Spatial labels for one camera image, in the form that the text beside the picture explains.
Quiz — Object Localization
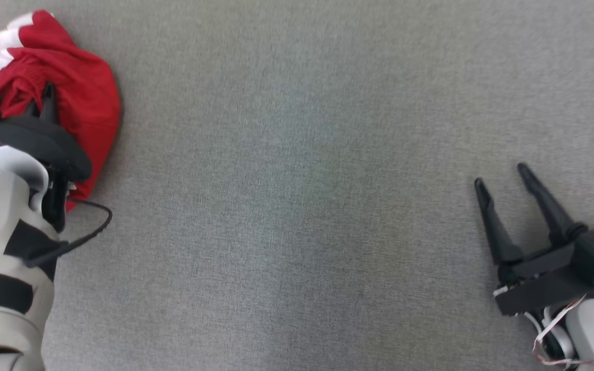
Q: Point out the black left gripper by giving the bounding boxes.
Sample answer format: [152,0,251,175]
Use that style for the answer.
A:
[0,82,92,232]

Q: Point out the thin black cable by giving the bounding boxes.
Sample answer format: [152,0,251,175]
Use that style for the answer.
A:
[23,198,113,268]

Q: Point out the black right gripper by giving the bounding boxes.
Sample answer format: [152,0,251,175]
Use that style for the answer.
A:
[474,163,594,316]

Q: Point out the thin red white wires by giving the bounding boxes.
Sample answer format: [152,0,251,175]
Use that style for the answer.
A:
[532,294,594,367]

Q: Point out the red shorts white stripe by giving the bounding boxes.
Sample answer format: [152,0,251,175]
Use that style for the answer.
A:
[0,9,122,213]

